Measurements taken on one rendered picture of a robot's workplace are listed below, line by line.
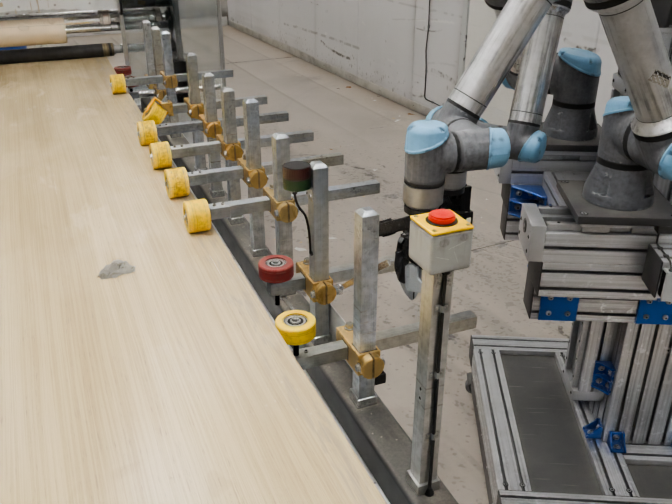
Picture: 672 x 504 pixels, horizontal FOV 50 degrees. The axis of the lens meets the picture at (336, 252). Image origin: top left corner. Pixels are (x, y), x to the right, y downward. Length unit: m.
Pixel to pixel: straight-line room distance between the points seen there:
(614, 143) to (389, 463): 0.81
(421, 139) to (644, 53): 0.43
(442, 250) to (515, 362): 1.55
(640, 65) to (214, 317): 0.93
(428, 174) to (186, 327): 0.55
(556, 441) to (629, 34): 1.28
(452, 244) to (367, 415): 0.55
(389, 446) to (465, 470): 1.02
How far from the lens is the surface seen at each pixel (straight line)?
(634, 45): 1.42
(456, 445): 2.52
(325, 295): 1.61
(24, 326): 1.53
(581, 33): 4.70
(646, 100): 1.48
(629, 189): 1.67
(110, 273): 1.66
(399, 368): 2.84
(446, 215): 1.06
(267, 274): 1.61
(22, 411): 1.30
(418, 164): 1.29
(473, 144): 1.32
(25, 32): 3.94
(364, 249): 1.33
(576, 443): 2.29
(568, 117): 2.12
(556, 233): 1.67
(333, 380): 1.59
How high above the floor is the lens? 1.65
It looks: 26 degrees down
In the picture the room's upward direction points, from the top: straight up
